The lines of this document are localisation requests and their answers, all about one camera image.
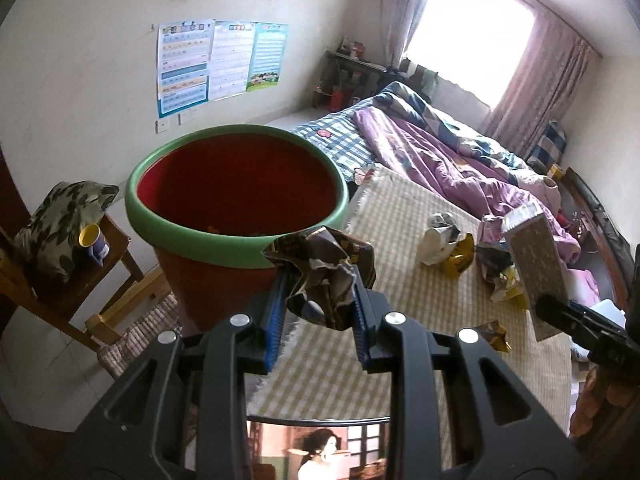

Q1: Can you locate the blue striped cushion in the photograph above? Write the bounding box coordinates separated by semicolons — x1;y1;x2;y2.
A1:
527;120;568;176

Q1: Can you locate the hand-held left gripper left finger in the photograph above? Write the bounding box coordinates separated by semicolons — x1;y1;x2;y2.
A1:
65;262;297;480

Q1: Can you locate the beige checkered mat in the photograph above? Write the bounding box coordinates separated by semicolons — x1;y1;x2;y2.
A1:
245;164;573;421

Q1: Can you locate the blue cup with yellow inside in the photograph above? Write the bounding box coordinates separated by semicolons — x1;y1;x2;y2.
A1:
79;224;112;266

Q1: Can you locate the smartphone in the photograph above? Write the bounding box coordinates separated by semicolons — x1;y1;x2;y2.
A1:
245;414;392;480

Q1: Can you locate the blue plaid bed sheet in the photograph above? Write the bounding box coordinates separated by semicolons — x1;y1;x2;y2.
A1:
290;110;381;198

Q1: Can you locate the wooden chair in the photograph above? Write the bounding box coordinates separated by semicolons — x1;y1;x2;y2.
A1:
0;210;171;356

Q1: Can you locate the dark wooden headboard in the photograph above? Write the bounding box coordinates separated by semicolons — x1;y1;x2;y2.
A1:
565;166;636;311

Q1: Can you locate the small dark desk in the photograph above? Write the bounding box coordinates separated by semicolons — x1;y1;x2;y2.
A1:
322;49;388;111

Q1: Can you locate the window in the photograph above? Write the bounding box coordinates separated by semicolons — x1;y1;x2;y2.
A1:
405;0;538;111

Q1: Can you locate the blue patchwork blanket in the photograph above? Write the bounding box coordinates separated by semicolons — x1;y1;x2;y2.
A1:
372;80;543;176

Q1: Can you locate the red bucket with green rim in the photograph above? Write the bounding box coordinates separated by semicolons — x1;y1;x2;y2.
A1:
125;124;351;333

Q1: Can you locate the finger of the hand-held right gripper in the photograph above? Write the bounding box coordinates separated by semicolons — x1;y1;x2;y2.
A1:
535;294;603;335

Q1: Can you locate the pink curtain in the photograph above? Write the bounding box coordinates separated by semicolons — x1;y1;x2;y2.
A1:
382;0;443;71
480;10;598;158

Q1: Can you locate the white yellow bag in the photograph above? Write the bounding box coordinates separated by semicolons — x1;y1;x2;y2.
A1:
419;212;476;278

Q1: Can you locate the purple blanket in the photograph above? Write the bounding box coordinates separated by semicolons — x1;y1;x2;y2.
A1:
352;107;601;306

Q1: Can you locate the blue bordered wall poster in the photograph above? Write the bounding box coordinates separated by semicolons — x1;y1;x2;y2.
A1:
156;19;216;118

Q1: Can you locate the small yellow wrapper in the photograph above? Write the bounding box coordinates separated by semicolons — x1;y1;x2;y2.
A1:
475;320;511;354

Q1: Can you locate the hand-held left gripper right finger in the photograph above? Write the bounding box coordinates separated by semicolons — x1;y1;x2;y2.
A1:
350;270;586;480

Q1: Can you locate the dark clothes pile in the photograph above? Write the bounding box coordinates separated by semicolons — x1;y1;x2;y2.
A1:
387;59;441;103

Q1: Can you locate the pale pink pillow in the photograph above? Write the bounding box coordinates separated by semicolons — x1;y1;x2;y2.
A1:
530;172;561;206

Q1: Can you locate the white wall poster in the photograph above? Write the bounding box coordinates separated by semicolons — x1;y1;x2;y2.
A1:
207;21;258;102

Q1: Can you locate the black wrapper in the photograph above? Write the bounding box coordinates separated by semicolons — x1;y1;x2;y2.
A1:
262;226;377;332

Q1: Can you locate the yellow snack bag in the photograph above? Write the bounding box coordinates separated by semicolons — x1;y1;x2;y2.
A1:
475;241;528;308

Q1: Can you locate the leaf print cushion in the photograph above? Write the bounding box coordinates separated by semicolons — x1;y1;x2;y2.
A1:
14;180;121;281

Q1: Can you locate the teal wall poster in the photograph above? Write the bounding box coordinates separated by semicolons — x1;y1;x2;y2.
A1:
245;22;290;93

